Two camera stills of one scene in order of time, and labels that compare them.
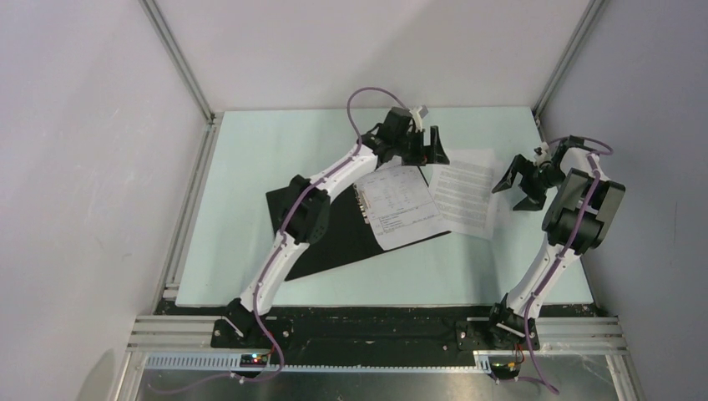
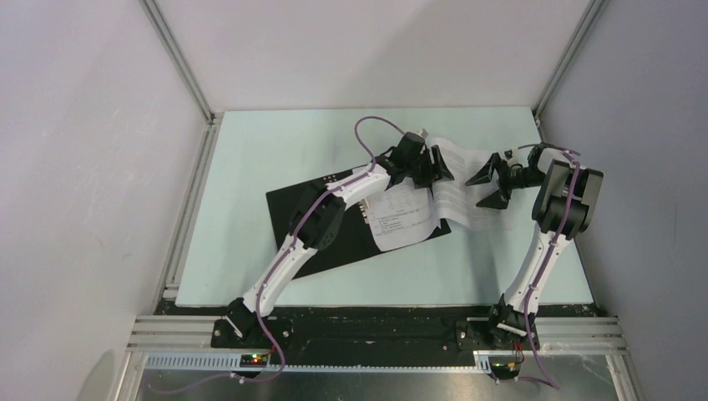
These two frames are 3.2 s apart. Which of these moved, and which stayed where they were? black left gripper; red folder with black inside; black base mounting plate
Moved: black left gripper
Stayed: red folder with black inside; black base mounting plate
